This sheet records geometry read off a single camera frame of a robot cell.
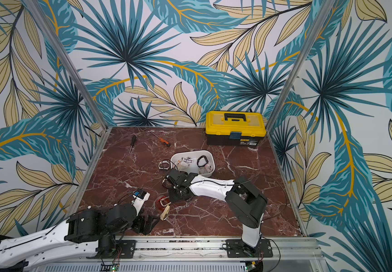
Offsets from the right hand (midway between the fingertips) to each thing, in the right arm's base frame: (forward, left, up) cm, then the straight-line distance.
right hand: (173, 197), depth 86 cm
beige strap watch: (+20, -5, -1) cm, 21 cm away
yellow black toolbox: (+35, -35, +13) cm, 52 cm away
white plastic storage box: (+22, -15, -2) cm, 27 cm away
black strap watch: (+25, -16, 0) cm, 29 cm away
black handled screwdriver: (+38, +28, -1) cm, 48 cm away
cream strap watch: (-1, +4, -2) cm, 5 cm away
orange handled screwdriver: (+40, +10, -1) cm, 41 cm away
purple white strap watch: (+22, -7, +1) cm, 23 cm away
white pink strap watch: (+17, -19, -1) cm, 26 cm away
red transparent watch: (-3, +8, -2) cm, 9 cm away
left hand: (-13, +8, +10) cm, 18 cm away
